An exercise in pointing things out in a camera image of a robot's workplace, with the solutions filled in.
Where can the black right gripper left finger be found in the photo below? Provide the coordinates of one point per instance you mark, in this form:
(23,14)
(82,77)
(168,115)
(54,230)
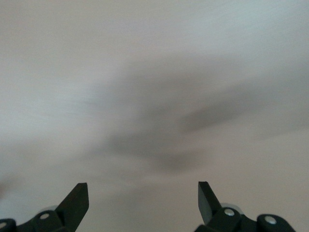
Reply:
(72,210)

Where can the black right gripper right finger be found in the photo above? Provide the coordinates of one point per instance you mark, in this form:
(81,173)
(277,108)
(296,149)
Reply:
(210,207)

